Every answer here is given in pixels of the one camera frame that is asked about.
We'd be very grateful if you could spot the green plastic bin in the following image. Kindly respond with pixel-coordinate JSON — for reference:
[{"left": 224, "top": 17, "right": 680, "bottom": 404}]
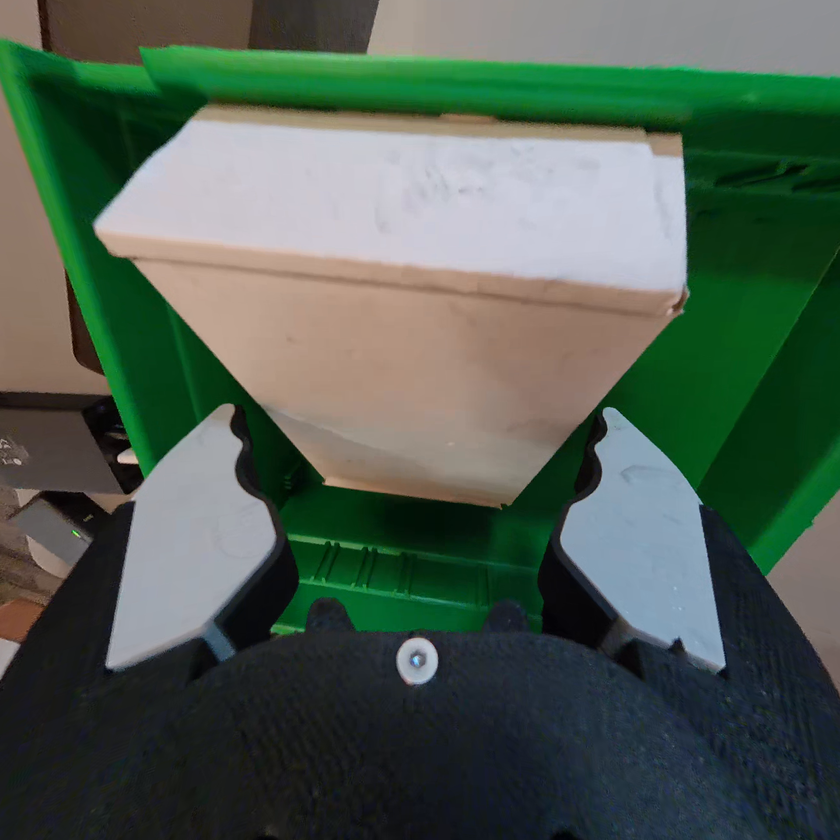
[{"left": 0, "top": 39, "right": 840, "bottom": 634}]

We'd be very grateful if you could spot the white cardboard mailer box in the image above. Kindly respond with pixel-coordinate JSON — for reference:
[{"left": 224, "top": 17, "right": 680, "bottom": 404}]
[{"left": 94, "top": 105, "right": 690, "bottom": 509}]

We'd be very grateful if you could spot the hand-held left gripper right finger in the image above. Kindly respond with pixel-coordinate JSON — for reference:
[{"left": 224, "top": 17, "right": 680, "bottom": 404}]
[{"left": 539, "top": 407, "right": 727, "bottom": 676}]

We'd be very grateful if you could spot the grey desk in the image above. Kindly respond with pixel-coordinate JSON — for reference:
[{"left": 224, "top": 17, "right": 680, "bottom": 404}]
[{"left": 0, "top": 0, "right": 840, "bottom": 664}]

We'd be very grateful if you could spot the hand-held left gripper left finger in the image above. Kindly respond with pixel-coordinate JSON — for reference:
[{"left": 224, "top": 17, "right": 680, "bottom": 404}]
[{"left": 105, "top": 403, "right": 299, "bottom": 672}]

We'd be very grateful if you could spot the dark grey box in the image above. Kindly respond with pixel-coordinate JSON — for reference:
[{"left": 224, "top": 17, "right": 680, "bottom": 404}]
[{"left": 0, "top": 392, "right": 142, "bottom": 494}]

